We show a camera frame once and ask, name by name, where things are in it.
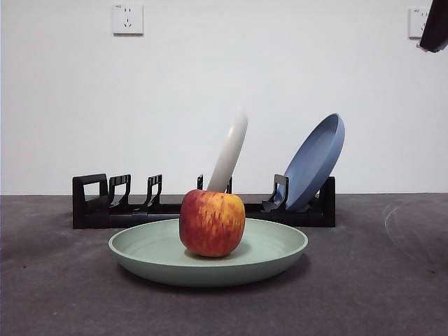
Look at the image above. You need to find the blue plate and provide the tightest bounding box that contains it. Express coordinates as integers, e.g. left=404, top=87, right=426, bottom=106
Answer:
left=282, top=112, right=346, bottom=212

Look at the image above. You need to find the red yellow apple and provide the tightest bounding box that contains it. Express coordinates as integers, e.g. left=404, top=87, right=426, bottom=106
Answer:
left=178, top=188, right=246, bottom=258

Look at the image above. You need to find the cream white plate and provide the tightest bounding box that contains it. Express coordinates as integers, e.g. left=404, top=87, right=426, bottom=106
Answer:
left=206, top=106, right=249, bottom=193

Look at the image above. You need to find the black plate rack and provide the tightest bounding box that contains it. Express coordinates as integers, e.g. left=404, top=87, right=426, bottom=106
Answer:
left=72, top=173, right=337, bottom=230

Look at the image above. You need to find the green plate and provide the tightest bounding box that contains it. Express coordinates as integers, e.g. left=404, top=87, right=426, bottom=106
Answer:
left=107, top=217, right=309, bottom=288

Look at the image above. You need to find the white wall socket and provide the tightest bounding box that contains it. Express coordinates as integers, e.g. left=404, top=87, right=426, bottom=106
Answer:
left=408, top=8, right=431, bottom=39
left=111, top=2, right=144, bottom=36

